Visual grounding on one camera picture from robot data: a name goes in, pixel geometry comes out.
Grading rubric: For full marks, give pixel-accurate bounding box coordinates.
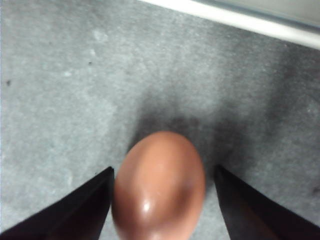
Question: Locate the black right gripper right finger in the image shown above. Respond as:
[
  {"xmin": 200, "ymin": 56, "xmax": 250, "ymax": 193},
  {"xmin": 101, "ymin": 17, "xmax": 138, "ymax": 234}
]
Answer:
[{"xmin": 214, "ymin": 164, "xmax": 320, "ymax": 240}]

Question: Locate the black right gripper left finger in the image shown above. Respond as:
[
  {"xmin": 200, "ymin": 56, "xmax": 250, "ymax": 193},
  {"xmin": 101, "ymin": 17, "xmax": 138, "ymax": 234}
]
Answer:
[{"xmin": 0, "ymin": 166, "xmax": 115, "ymax": 240}]

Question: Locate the brown egg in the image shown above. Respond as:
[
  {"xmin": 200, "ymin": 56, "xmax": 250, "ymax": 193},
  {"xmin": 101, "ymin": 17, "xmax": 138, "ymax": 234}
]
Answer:
[{"xmin": 111, "ymin": 131, "xmax": 206, "ymax": 240}]

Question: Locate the cream Toshiba toaster oven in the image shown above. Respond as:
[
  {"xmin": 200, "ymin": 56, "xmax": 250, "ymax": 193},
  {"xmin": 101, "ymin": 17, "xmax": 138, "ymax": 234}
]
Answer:
[{"xmin": 137, "ymin": 0, "xmax": 320, "ymax": 51}]

